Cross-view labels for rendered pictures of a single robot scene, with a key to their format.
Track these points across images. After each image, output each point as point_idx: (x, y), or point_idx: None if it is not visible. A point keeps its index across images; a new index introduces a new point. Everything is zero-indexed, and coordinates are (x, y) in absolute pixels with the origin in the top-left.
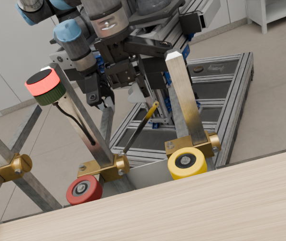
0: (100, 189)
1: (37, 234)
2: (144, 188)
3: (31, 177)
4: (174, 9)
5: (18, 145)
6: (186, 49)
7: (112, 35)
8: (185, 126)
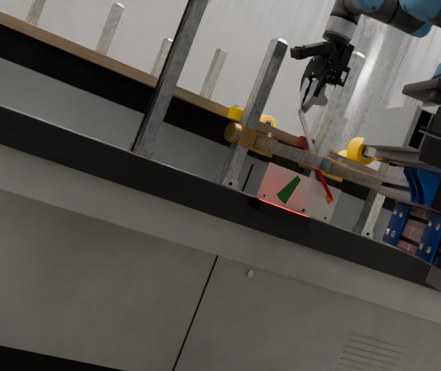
0: (300, 142)
1: None
2: (263, 122)
3: (382, 174)
4: (411, 87)
5: None
6: (428, 241)
7: None
8: (268, 139)
